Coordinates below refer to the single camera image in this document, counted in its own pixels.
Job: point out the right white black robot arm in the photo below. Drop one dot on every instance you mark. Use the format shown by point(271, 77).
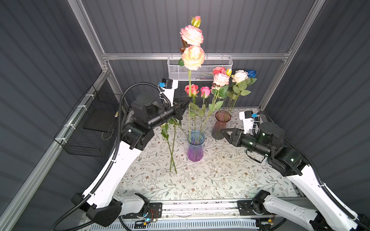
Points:
point(330, 213)

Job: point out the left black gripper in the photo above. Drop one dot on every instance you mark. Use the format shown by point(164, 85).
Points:
point(177, 109)

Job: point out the blue rose stem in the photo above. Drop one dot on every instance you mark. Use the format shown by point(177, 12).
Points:
point(252, 76)

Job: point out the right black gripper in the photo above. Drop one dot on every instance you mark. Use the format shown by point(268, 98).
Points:
point(235, 136)

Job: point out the white wire mesh basket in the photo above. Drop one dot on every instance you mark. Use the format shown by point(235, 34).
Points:
point(204, 73)

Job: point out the floral patterned table mat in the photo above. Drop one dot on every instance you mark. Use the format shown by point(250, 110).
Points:
point(225, 172)

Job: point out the bunch of artificial flowers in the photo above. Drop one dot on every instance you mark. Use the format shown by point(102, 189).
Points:
point(166, 136)

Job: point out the blue purple glass vase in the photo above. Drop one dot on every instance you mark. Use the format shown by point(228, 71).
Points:
point(196, 140)

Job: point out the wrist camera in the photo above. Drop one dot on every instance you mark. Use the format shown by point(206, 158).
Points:
point(169, 87)
point(250, 121)

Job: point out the light pink rose stem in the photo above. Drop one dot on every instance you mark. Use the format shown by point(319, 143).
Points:
point(219, 93)

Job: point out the pink red glass vase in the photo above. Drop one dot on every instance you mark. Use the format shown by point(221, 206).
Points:
point(222, 118)

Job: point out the coral pink rose stem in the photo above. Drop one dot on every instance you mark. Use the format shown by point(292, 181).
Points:
point(221, 76)

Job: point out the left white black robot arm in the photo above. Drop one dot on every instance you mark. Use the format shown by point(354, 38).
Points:
point(98, 201)

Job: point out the black wire mesh basket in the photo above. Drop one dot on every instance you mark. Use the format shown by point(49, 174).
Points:
point(91, 131)

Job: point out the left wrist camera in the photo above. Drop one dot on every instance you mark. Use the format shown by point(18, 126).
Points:
point(169, 87)

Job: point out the magenta rose stem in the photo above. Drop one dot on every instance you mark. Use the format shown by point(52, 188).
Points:
point(205, 93)

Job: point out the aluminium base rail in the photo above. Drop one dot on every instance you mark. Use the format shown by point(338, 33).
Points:
point(212, 215)

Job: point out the white rose stem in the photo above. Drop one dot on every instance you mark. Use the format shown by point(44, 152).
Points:
point(240, 82)

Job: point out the pink peach rose stem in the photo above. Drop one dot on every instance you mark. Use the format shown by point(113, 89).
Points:
point(192, 92)

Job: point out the pink ranunculus spray stem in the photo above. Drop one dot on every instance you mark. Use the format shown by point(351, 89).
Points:
point(192, 55)

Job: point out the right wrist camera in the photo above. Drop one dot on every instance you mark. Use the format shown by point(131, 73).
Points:
point(250, 121)

